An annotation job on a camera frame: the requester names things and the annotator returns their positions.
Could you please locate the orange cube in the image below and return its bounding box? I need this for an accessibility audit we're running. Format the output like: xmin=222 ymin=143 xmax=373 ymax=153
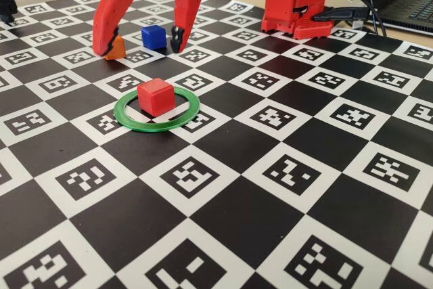
xmin=104 ymin=35 xmax=127 ymax=62

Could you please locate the blue cube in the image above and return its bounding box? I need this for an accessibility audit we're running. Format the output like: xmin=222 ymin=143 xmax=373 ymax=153
xmin=140 ymin=24 xmax=168 ymax=50

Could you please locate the red cube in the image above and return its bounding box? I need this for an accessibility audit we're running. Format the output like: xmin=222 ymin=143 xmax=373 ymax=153
xmin=137 ymin=78 xmax=176 ymax=116

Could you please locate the black clamp stand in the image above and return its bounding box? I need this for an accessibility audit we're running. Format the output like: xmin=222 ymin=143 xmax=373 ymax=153
xmin=0 ymin=0 xmax=18 ymax=28

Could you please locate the black flat adapter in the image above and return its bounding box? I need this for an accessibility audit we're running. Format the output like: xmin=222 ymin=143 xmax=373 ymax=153
xmin=313 ymin=7 xmax=369 ymax=22

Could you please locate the checkerboard marker mat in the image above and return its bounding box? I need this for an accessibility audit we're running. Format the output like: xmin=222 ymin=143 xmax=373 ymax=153
xmin=0 ymin=0 xmax=433 ymax=289

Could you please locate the green flat ring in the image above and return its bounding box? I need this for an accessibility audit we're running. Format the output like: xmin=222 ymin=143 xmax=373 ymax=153
xmin=113 ymin=85 xmax=201 ymax=133

